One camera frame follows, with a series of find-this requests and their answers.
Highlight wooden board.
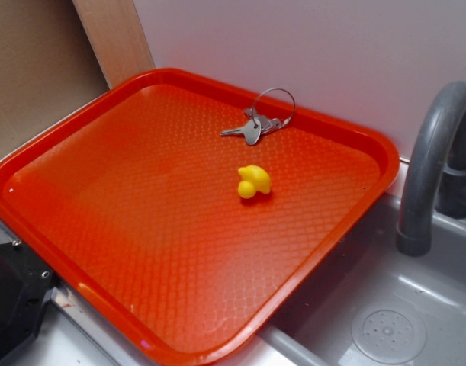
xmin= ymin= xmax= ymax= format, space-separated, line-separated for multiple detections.
xmin=72 ymin=0 xmax=155 ymax=88

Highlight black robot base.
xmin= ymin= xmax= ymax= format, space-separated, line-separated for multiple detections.
xmin=0 ymin=242 xmax=56 ymax=365

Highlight red plastic tray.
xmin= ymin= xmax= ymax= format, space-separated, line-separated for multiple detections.
xmin=0 ymin=69 xmax=399 ymax=365

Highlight silver keys on ring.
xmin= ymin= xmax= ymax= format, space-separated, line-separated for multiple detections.
xmin=220 ymin=87 xmax=297 ymax=146

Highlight grey plastic faucet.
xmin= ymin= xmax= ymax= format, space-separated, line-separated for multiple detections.
xmin=396 ymin=81 xmax=466 ymax=257

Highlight yellow rubber duck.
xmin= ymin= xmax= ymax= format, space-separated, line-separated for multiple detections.
xmin=237 ymin=165 xmax=272 ymax=199

